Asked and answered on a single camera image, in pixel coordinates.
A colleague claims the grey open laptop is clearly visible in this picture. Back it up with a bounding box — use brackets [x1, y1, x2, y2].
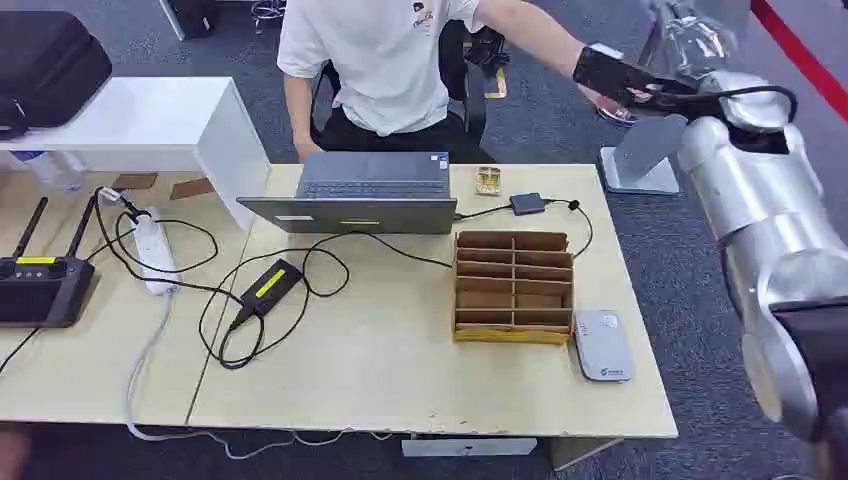
[236, 151, 459, 236]

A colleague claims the small gold card holder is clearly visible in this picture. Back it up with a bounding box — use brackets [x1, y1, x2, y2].
[474, 166, 503, 197]

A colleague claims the wooden card box with compartments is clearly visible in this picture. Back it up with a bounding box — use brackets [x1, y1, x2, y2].
[452, 229, 576, 346]

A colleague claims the small dark usb hub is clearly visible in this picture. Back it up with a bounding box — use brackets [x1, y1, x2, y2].
[509, 192, 547, 217]

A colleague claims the black power adapter yellow label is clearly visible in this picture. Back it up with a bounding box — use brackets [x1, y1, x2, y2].
[229, 258, 305, 332]

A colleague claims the black office chair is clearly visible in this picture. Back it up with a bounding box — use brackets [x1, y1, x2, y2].
[308, 18, 510, 144]

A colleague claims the person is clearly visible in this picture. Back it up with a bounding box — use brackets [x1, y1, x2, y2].
[276, 0, 641, 165]

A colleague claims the grey flat card reader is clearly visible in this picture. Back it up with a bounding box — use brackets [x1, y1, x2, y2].
[572, 309, 635, 384]

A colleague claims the grey metal stand foot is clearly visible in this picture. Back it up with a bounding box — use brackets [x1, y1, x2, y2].
[598, 113, 690, 197]

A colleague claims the white power strip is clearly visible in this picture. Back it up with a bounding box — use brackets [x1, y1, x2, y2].
[128, 207, 183, 297]

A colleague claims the white side table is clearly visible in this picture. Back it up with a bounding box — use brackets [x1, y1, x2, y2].
[0, 76, 272, 232]

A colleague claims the clear plastic water bottle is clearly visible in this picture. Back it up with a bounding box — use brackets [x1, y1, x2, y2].
[11, 150, 85, 195]

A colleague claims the black remote controller with antennas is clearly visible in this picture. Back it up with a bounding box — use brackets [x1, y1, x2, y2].
[0, 194, 97, 330]

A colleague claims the black carrying case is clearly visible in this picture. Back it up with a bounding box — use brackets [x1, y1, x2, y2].
[0, 9, 114, 142]

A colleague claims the black adapter output cable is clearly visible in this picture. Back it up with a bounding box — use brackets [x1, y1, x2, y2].
[197, 230, 456, 371]

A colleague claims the black hub cable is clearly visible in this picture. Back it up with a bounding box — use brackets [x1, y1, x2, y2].
[454, 196, 596, 260]

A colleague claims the white desk underframe bracket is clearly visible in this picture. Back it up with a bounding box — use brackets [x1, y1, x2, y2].
[400, 436, 539, 460]

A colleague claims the thin black looped cable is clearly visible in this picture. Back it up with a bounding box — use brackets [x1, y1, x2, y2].
[84, 210, 221, 276]

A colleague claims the black adapter mains cable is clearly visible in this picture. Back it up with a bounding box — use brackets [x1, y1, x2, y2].
[91, 187, 248, 313]

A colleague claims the white power strip cable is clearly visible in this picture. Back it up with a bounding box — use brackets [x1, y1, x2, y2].
[124, 291, 395, 461]

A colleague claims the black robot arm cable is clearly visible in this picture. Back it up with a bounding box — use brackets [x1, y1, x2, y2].
[645, 80, 800, 127]

